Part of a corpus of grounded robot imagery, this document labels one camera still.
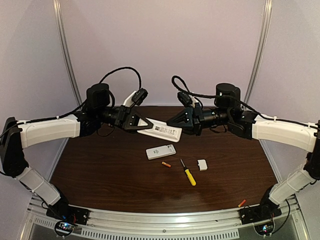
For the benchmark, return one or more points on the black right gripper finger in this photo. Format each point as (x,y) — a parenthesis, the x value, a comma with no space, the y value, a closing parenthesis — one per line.
(188,129)
(182,119)

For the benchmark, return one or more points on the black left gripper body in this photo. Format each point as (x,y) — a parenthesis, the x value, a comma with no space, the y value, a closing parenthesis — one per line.
(124,117)

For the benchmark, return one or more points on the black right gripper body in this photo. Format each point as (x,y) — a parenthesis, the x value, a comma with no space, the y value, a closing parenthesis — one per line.
(196,120)

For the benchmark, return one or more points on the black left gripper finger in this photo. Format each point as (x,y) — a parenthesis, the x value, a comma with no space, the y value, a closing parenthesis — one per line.
(135,118)
(134,128)

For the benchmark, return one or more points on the small white remote control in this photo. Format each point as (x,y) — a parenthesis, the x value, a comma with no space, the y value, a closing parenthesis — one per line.
(161,130)

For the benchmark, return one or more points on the large white remote control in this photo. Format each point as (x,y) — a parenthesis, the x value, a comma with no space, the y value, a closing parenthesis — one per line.
(160,152)

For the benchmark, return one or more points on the white battery cover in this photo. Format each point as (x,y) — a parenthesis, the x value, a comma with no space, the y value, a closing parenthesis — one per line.
(202,164)

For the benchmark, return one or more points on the yellow handled screwdriver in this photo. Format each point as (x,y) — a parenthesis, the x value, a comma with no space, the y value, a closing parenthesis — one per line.
(188,173)

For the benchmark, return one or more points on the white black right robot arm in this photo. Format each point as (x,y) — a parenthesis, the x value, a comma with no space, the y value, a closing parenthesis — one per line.
(250,124)

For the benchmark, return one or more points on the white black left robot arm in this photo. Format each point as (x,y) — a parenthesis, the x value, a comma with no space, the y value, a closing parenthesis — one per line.
(97,109)

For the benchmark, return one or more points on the red orange battery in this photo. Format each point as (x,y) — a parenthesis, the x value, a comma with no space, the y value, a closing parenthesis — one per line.
(166,164)
(242,203)

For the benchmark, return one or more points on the right aluminium corner post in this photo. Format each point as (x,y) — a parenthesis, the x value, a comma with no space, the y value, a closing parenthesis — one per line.
(263,35)

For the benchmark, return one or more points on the aluminium corner post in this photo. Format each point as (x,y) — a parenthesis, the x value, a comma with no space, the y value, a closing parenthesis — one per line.
(65,50)
(263,35)

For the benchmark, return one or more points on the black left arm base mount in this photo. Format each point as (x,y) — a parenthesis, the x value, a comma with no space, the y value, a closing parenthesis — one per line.
(71,214)

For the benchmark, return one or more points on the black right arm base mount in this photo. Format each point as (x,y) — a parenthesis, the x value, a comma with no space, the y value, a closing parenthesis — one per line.
(263,211)

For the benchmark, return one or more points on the left aluminium corner post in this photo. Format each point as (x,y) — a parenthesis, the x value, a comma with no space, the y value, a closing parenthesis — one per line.
(65,50)

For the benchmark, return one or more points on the aluminium front rail frame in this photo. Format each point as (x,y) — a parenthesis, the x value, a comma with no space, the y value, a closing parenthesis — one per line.
(211,225)

